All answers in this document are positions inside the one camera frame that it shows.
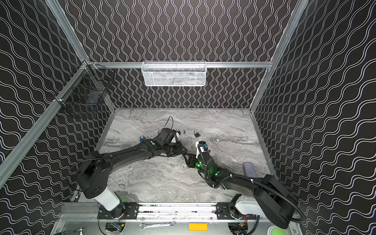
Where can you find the black wire mesh basket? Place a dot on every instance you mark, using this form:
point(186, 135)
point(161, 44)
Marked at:
point(88, 96)

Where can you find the black mounting plate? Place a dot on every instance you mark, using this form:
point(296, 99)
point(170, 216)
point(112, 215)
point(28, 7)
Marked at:
point(235, 211)
point(122, 211)

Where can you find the green round button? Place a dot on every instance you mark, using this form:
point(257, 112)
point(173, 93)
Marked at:
point(274, 230)

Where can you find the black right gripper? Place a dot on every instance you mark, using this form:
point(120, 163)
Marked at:
point(193, 160)

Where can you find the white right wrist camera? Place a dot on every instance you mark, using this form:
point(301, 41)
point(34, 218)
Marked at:
point(201, 147)

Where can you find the yellow label plate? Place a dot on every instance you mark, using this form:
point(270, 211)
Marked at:
point(198, 227)

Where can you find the grey oval felt pad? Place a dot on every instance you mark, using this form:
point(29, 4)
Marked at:
point(250, 170)

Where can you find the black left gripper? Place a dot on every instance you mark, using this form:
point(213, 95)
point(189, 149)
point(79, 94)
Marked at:
point(178, 148)

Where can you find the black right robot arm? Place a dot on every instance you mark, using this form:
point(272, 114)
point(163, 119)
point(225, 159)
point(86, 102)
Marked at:
point(276, 202)

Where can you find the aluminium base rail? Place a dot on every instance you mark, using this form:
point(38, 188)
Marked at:
point(150, 212)

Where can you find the white wire mesh basket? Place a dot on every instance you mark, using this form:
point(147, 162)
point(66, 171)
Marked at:
point(174, 73)

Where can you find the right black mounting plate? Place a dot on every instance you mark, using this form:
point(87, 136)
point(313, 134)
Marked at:
point(235, 211)

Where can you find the silver combination wrench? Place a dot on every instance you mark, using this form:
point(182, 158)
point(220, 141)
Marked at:
point(144, 226)

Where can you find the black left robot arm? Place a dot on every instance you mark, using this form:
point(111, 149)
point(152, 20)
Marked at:
point(92, 175)

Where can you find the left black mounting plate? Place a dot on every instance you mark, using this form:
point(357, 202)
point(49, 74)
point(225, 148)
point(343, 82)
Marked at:
point(122, 211)

